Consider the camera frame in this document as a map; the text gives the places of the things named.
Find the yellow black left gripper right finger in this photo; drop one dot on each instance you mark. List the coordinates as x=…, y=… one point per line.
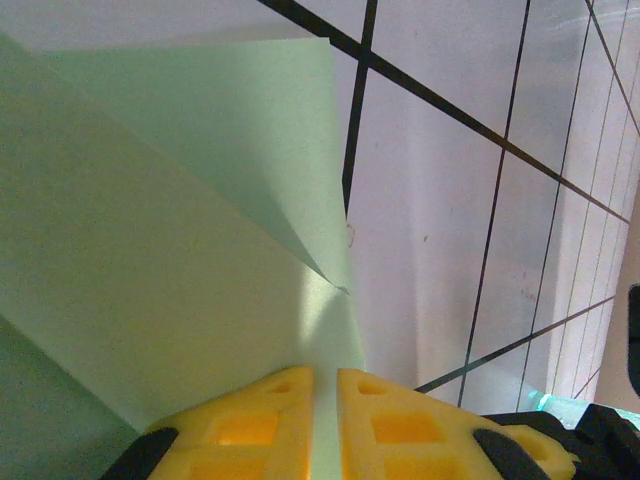
x=425, y=435

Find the teal translucent plastic cup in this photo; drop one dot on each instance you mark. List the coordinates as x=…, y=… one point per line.
x=540, y=398

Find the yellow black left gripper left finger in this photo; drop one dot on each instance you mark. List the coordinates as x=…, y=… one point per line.
x=225, y=435

